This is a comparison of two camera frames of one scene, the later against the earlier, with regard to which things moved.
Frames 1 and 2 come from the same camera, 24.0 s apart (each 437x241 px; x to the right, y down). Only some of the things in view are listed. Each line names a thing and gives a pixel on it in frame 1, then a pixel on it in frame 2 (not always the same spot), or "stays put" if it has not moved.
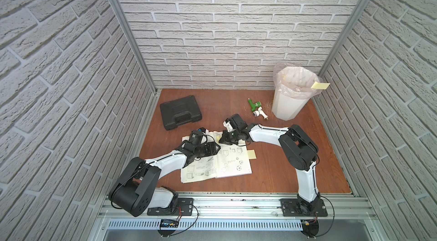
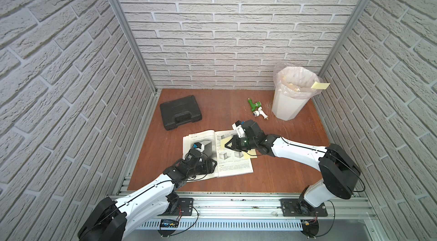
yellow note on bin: [320, 86] stays put
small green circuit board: [169, 223] stays put
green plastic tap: [254, 106] stays put
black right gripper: [224, 140] → [234, 146]
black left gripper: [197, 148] → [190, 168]
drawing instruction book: [230, 160] stays put
